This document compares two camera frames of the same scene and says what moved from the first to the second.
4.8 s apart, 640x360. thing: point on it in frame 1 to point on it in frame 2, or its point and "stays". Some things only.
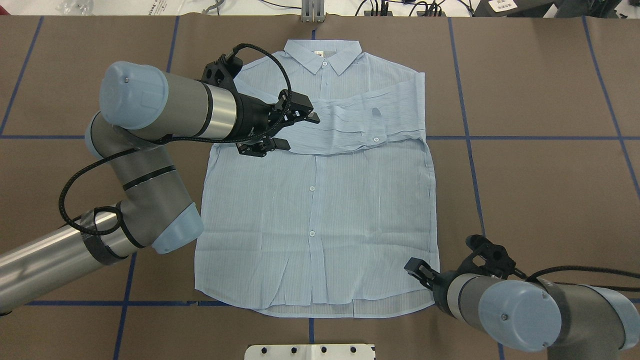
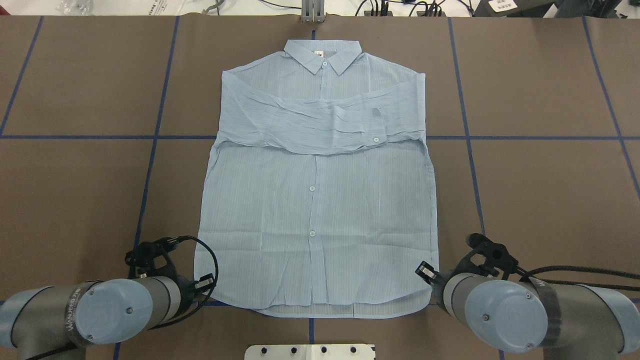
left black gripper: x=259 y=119 to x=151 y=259
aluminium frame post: x=312 y=11 stays
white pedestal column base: x=310 y=352 stays
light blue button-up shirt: x=325 y=229 stays
